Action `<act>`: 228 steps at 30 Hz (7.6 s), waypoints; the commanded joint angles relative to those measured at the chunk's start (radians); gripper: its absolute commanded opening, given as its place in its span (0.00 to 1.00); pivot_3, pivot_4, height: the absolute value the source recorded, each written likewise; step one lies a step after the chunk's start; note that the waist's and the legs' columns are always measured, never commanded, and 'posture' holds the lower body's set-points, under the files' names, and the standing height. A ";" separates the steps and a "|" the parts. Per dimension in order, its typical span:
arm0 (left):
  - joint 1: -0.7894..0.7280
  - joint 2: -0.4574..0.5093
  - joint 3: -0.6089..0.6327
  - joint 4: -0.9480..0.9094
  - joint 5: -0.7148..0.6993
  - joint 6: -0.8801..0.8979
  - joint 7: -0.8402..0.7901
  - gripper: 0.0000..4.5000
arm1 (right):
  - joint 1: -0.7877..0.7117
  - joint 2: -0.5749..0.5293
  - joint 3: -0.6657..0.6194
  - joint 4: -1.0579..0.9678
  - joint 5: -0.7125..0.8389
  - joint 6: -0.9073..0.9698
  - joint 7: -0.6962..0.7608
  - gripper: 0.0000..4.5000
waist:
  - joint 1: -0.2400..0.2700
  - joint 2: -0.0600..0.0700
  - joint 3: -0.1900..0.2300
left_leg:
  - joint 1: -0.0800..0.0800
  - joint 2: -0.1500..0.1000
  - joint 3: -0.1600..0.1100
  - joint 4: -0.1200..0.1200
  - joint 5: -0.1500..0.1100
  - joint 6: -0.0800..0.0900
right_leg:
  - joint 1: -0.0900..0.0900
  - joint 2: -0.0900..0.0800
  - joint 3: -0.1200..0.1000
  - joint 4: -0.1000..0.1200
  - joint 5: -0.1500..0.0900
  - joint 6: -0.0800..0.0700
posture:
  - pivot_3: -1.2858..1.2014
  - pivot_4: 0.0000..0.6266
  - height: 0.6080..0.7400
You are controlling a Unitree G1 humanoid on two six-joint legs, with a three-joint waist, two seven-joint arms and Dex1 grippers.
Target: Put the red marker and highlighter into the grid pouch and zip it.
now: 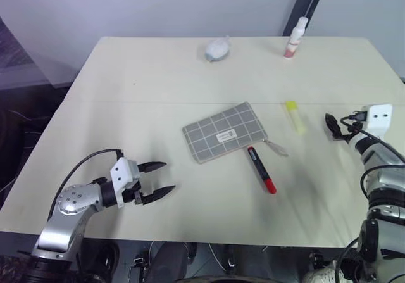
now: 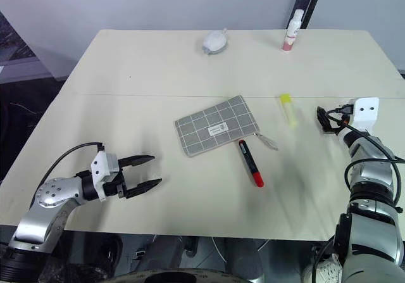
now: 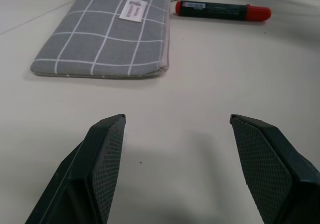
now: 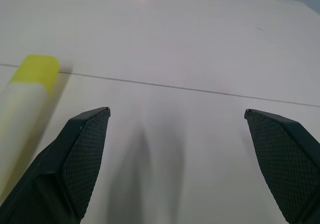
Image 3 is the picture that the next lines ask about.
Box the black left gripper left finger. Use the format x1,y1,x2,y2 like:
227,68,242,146
24,114,127,224

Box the grey checked fabric pouch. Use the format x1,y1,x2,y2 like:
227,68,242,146
30,0,216,79

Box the black marker with red cap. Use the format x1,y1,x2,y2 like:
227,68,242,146
174,0,272,22

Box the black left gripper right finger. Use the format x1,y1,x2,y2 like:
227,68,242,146
229,114,320,224

